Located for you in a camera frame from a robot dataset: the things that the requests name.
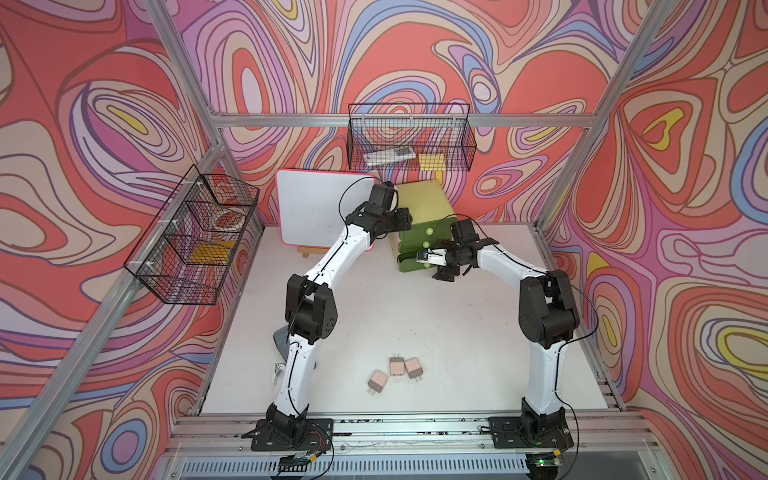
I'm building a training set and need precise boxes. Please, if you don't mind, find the grey felt eraser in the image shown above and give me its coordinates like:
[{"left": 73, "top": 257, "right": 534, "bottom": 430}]
[{"left": 273, "top": 326, "right": 290, "bottom": 361}]

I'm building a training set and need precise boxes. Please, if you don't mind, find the pink plug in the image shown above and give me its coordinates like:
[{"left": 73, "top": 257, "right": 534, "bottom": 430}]
[
  {"left": 404, "top": 357, "right": 424, "bottom": 380},
  {"left": 389, "top": 356, "right": 406, "bottom": 377},
  {"left": 367, "top": 370, "right": 389, "bottom": 394}
]

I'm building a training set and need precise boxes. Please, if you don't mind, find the yellow item in left basket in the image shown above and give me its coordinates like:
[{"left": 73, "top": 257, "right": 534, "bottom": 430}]
[{"left": 187, "top": 241, "right": 235, "bottom": 265}]

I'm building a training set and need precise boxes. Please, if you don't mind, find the yellow green drawer cabinet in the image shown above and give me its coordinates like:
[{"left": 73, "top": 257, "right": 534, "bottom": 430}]
[{"left": 389, "top": 180, "right": 454, "bottom": 267}]

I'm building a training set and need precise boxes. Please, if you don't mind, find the black wire basket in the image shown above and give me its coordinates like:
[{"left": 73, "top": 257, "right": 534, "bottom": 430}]
[
  {"left": 346, "top": 100, "right": 477, "bottom": 173},
  {"left": 123, "top": 166, "right": 260, "bottom": 306}
]

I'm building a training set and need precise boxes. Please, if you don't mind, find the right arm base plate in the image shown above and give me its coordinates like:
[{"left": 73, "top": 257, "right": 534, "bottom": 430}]
[{"left": 488, "top": 414, "right": 575, "bottom": 451}]

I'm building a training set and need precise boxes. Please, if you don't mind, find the left black wire basket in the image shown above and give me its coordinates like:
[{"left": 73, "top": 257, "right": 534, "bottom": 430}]
[{"left": 123, "top": 166, "right": 260, "bottom": 306}]

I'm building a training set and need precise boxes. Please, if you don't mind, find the grey remote in back basket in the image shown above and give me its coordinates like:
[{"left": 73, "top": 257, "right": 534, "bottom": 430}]
[{"left": 363, "top": 146, "right": 417, "bottom": 168}]

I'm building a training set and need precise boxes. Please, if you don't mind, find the yellow sponge in back basket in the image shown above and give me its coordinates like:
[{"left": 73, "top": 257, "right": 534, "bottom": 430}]
[{"left": 417, "top": 153, "right": 447, "bottom": 172}]

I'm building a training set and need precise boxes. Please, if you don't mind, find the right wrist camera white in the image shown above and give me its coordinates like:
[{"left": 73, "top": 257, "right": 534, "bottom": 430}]
[{"left": 416, "top": 249, "right": 447, "bottom": 266}]

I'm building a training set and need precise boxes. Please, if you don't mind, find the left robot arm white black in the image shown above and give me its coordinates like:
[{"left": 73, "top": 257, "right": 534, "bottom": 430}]
[{"left": 266, "top": 182, "right": 412, "bottom": 437}]

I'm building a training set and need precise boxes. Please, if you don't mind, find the back black wire basket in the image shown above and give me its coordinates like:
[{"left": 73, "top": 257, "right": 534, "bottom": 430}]
[{"left": 346, "top": 100, "right": 477, "bottom": 173}]

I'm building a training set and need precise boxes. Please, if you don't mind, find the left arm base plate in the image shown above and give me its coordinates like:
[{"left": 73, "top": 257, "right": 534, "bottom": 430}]
[{"left": 250, "top": 418, "right": 334, "bottom": 453}]

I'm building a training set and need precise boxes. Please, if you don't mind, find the white clip on table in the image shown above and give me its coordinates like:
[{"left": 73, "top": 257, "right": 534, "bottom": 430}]
[{"left": 272, "top": 363, "right": 286, "bottom": 386}]

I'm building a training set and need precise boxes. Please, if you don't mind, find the pink framed whiteboard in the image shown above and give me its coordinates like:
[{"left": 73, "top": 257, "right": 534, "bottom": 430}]
[{"left": 276, "top": 169, "right": 375, "bottom": 248}]

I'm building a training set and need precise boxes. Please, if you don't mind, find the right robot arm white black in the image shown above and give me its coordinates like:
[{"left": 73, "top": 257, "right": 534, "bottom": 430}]
[{"left": 417, "top": 218, "right": 580, "bottom": 444}]

